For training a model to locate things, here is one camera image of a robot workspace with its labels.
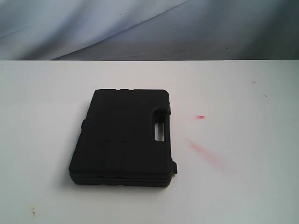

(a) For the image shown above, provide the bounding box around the black plastic tool case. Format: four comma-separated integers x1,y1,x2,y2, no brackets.
69,89,177,187

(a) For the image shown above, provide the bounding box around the white backdrop cloth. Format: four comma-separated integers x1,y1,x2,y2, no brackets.
0,0,299,61

